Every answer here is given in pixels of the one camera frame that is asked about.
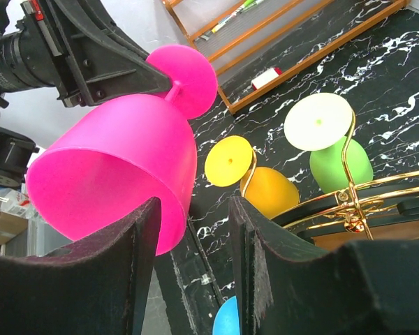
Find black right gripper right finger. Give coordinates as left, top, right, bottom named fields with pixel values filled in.
left=228, top=196, right=419, bottom=334

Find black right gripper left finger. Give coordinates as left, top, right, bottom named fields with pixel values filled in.
left=0, top=198, right=161, bottom=334

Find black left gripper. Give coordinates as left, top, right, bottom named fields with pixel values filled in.
left=0, top=1, right=172, bottom=108

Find gold wire wine glass rack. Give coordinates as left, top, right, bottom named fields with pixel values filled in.
left=256, top=111, right=419, bottom=251

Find magenta wine glass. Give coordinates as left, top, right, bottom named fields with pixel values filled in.
left=27, top=45, right=218, bottom=255

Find green wine glass cream base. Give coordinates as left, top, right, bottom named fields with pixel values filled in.
left=283, top=92, right=374, bottom=194

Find blue wine glass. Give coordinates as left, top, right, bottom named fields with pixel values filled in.
left=212, top=296, right=240, bottom=335

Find orange wine glass yellow base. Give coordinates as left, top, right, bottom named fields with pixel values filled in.
left=205, top=135, right=300, bottom=219

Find wooden tiered shelf rack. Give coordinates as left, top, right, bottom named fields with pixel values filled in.
left=162, top=0, right=408, bottom=114

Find green capped marker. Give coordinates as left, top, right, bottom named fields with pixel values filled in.
left=242, top=0, right=263, bottom=10

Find red white small box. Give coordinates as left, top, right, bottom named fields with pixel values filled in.
left=251, top=67, right=281, bottom=90

